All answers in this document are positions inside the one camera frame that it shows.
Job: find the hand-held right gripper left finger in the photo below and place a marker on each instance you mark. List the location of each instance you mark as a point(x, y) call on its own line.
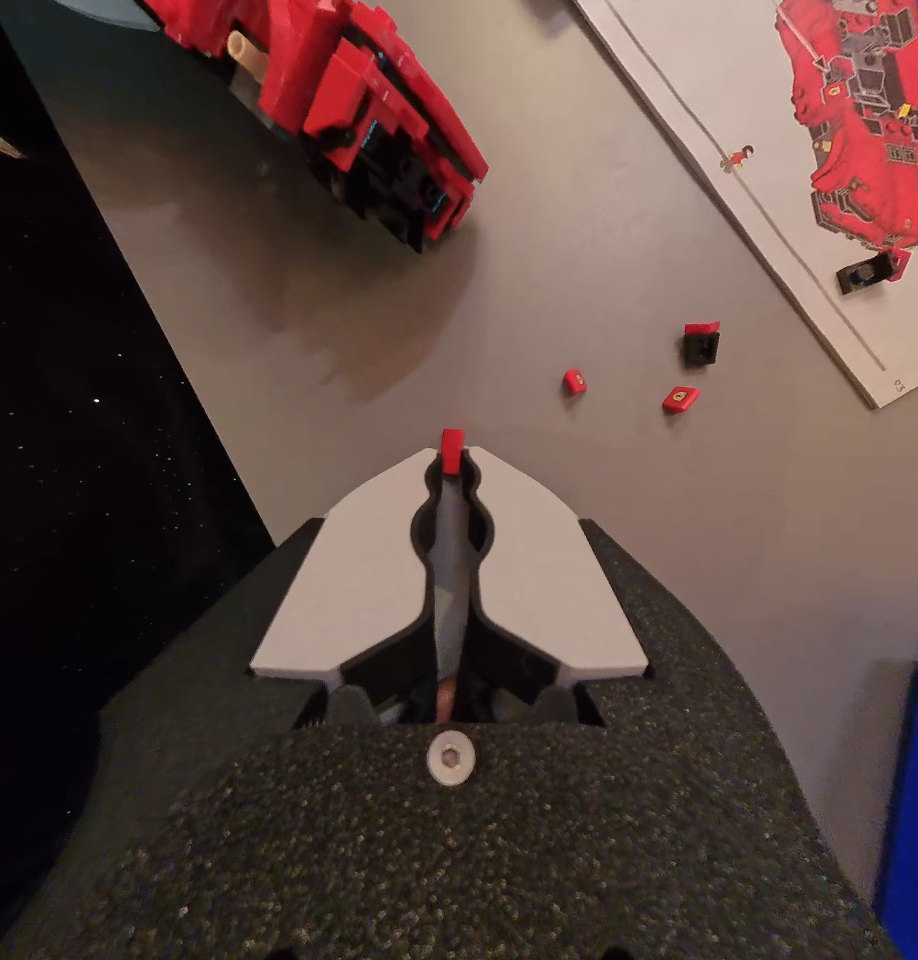
point(346, 600)

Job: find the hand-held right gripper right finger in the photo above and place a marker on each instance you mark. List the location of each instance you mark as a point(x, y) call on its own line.
point(556, 600)

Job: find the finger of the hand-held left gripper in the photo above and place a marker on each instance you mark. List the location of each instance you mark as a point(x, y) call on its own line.
point(121, 13)

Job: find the small red lego slope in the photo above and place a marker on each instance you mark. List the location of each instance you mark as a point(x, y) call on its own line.
point(453, 450)

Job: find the red lego car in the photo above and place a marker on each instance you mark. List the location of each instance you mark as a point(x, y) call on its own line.
point(339, 97)

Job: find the red lego tile yellow emblem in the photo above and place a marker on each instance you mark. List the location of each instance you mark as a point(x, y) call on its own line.
point(682, 399)

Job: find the black and red lego piece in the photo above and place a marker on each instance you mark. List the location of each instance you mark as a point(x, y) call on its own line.
point(701, 349)

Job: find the black lego piece red tip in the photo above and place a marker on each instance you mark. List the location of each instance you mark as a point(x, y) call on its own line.
point(868, 274)

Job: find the lego instruction booklet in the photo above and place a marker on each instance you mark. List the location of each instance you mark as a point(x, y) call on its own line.
point(691, 60)

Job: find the person's right hand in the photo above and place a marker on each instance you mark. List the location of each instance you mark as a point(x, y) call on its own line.
point(447, 701)

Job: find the blue plastic bin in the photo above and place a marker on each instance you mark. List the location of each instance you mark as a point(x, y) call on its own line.
point(913, 825)

